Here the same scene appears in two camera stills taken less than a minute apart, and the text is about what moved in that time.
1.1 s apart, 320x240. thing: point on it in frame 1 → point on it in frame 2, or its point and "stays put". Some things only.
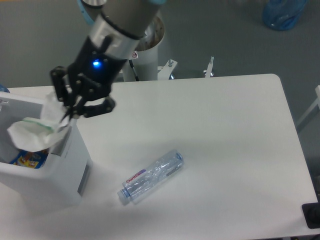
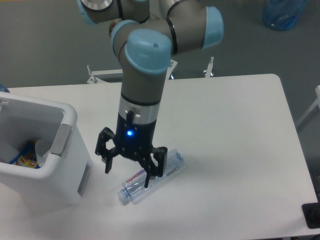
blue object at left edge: x=3 y=88 stays put
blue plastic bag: x=283 y=14 stays put
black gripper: x=95 y=67 → x=134 y=140
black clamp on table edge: x=311 y=213 stays put
